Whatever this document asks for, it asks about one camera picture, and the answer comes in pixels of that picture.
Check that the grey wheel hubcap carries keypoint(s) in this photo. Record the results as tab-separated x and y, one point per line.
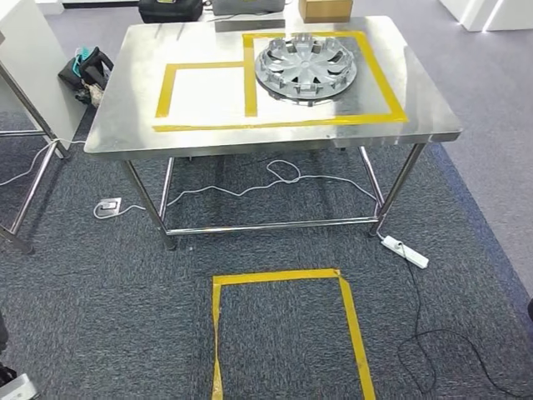
306	66

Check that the grey laptop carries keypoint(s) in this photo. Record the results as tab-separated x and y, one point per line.
249	6

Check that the white glossy plinth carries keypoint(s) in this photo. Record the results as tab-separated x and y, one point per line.
470	14

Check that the yellow floor tape outline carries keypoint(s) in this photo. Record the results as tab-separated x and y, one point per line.
274	276

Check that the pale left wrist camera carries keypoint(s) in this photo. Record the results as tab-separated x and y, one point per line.
16	389

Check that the yellow tape on workbench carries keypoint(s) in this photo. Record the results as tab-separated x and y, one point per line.
249	83

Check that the stainless steel workbench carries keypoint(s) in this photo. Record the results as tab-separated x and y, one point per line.
416	110

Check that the white power strip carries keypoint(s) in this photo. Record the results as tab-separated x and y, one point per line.
405	252

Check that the brown cardboard box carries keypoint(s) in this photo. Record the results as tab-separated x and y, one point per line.
325	11

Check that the black carry case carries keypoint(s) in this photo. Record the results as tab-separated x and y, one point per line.
170	12

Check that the metal floor socket plate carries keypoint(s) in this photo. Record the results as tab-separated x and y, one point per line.
110	207

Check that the white side table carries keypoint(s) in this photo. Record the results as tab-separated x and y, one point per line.
33	66

